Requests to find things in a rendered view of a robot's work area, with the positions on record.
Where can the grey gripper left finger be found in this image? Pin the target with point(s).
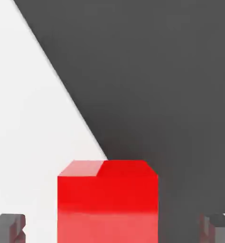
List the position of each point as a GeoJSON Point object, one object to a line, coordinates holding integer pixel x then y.
{"type": "Point", "coordinates": [6, 228]}

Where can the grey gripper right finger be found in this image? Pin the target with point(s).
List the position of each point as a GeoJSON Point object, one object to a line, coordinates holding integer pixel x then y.
{"type": "Point", "coordinates": [220, 230]}

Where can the small red cube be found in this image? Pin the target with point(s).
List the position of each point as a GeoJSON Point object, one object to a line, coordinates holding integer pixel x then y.
{"type": "Point", "coordinates": [107, 201]}

